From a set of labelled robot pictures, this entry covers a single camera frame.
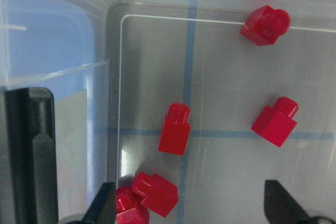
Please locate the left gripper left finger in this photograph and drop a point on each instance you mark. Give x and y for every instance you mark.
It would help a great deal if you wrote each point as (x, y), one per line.
(102, 208)

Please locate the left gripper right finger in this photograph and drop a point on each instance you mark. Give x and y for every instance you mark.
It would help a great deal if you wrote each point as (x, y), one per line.
(281, 207)

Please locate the clear plastic storage box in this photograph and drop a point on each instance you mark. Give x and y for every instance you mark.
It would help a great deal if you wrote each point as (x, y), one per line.
(54, 158)

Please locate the red block upper pair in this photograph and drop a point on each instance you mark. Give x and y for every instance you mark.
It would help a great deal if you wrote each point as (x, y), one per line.
(129, 208)

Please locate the red block under lid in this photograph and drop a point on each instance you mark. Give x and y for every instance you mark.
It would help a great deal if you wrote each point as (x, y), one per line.
(275, 123)

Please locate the blue plastic tray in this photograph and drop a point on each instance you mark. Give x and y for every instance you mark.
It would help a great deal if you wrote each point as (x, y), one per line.
(51, 44)

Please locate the red block far corner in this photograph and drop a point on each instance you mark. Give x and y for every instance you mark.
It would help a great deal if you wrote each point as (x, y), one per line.
(265, 25)

